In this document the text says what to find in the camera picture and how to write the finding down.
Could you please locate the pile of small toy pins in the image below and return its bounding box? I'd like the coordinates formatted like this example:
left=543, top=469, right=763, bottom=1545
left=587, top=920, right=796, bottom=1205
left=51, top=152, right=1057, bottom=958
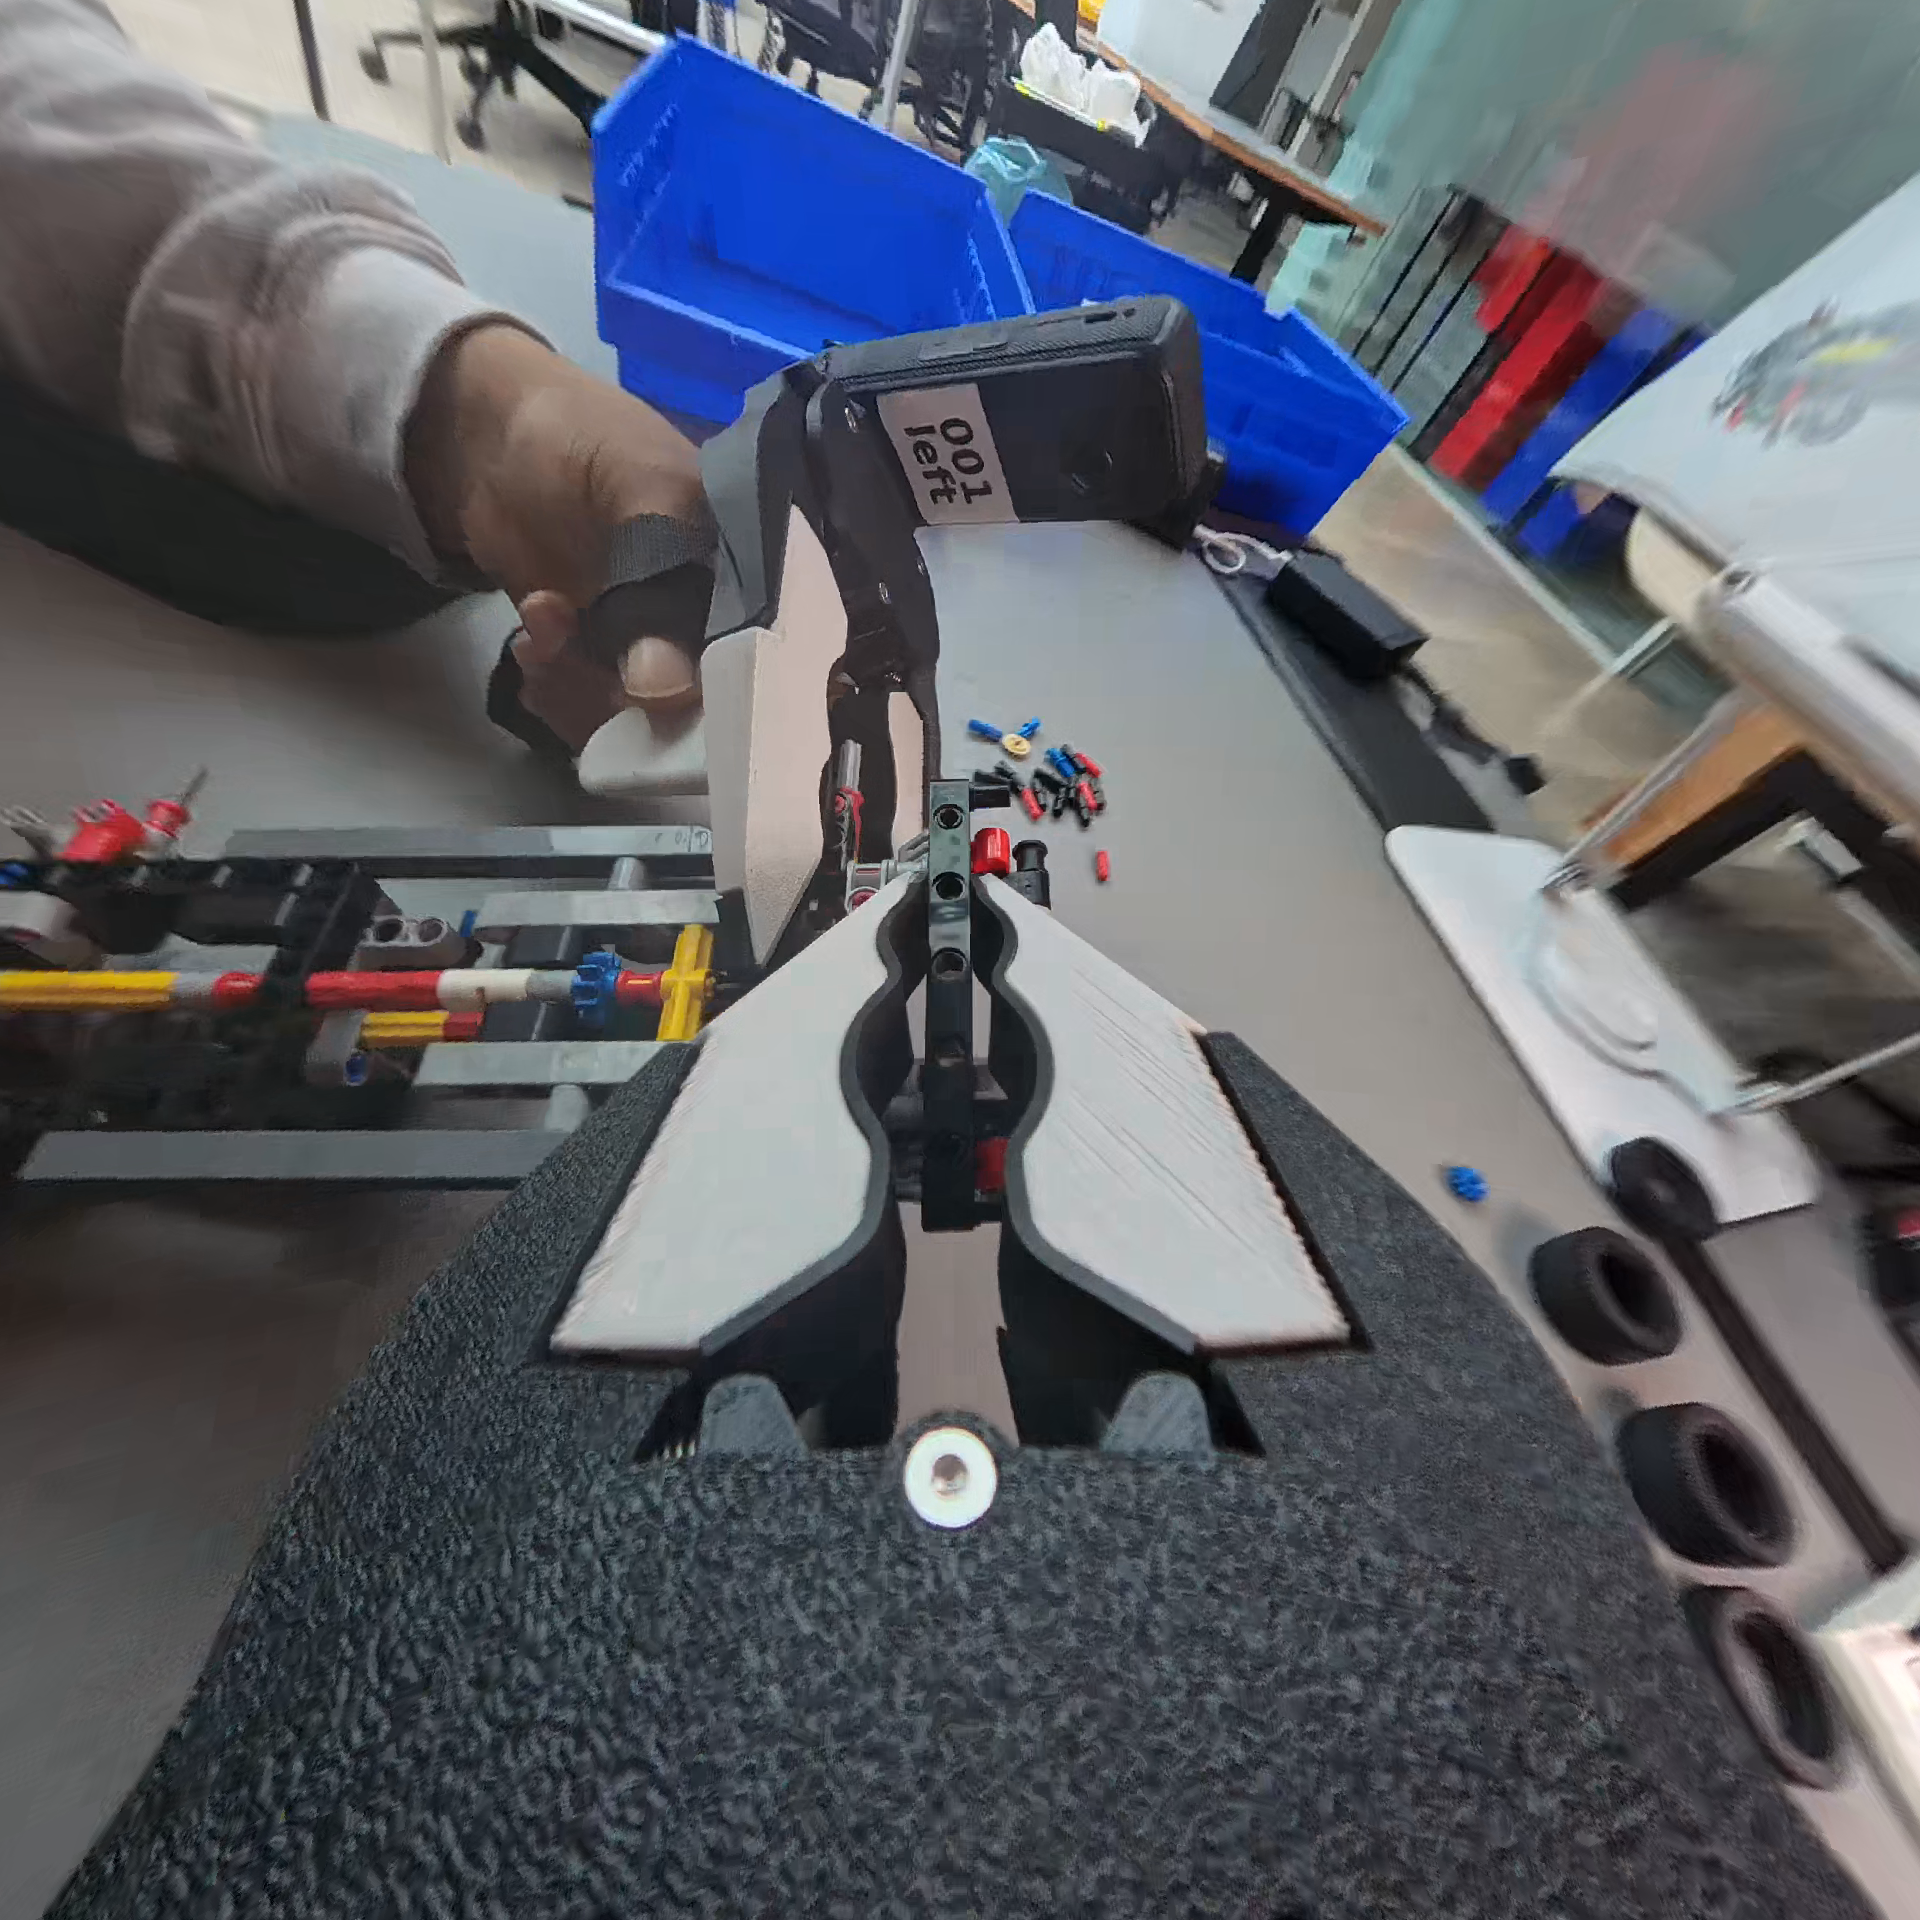
left=967, top=718, right=1119, bottom=879

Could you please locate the black power adapter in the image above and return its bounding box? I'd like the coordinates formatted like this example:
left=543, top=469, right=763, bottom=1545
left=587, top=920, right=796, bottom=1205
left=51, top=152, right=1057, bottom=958
left=1263, top=551, right=1427, bottom=682

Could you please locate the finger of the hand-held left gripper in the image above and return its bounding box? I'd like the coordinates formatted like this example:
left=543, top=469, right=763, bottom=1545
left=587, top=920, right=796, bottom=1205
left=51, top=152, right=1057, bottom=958
left=838, top=678, right=943, bottom=905
left=701, top=525, right=846, bottom=973

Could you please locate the teal plastic bag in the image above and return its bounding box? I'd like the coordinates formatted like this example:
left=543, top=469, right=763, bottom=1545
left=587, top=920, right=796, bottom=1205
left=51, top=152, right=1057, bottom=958
left=959, top=134, right=1074, bottom=226

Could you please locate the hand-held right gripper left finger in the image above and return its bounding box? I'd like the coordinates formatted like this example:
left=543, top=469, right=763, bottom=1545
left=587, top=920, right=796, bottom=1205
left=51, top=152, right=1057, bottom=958
left=551, top=871, right=922, bottom=1396

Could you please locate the toy brick car chassis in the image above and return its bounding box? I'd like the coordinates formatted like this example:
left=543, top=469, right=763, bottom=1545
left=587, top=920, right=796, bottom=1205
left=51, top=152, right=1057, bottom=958
left=0, top=768, right=753, bottom=1193

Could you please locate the storage rack of red bins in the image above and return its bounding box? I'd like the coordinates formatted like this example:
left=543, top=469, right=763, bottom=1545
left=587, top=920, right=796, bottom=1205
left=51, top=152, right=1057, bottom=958
left=1417, top=239, right=1718, bottom=528

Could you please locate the short blue plastic bin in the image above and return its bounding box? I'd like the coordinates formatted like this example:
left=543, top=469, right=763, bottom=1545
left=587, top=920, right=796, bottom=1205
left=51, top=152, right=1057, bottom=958
left=591, top=31, right=1038, bottom=442

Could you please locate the person's left hand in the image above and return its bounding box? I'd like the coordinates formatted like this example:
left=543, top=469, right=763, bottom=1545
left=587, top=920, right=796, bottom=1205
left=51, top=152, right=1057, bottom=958
left=402, top=320, right=713, bottom=754

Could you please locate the long blue plastic bin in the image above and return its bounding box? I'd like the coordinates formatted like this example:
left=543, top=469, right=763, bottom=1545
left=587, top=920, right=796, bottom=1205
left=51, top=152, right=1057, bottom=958
left=1005, top=188, right=1413, bottom=541

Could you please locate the person's left forearm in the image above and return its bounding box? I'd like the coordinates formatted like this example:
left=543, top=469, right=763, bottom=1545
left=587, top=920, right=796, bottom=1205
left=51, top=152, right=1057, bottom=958
left=0, top=0, right=561, bottom=590

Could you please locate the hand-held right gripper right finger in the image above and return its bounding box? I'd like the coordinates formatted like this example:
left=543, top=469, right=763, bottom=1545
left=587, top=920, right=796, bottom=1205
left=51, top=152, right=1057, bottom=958
left=975, top=873, right=1355, bottom=1360

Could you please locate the white instruction booklet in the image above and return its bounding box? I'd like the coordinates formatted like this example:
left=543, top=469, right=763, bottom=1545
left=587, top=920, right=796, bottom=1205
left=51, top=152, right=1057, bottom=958
left=1545, top=180, right=1920, bottom=693

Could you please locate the black desk mat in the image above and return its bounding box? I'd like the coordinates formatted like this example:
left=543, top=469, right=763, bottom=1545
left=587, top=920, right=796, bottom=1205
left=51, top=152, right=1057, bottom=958
left=1211, top=533, right=1555, bottom=805

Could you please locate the white crumpled plastic bag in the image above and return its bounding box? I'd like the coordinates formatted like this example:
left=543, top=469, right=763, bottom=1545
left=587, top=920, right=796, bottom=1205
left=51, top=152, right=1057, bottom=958
left=1019, top=23, right=1157, bottom=128

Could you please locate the silver booklet stand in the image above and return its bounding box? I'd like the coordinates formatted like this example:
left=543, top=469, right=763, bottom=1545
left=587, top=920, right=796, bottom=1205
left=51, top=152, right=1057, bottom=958
left=1388, top=562, right=1920, bottom=1224

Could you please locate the black power cable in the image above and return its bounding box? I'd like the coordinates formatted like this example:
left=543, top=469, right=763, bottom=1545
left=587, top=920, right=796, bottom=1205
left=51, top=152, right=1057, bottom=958
left=1401, top=668, right=1548, bottom=797

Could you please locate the wooden top office table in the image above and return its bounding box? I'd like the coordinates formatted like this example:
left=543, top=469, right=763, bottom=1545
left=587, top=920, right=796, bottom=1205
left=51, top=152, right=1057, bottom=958
left=1035, top=0, right=1390, bottom=288

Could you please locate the black office chair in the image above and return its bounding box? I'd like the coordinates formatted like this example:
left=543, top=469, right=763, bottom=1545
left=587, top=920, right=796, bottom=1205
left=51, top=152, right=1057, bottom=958
left=358, top=0, right=602, bottom=152

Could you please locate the grey desk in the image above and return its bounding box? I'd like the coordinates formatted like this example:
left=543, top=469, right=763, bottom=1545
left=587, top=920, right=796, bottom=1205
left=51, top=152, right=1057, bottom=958
left=0, top=118, right=1893, bottom=1920

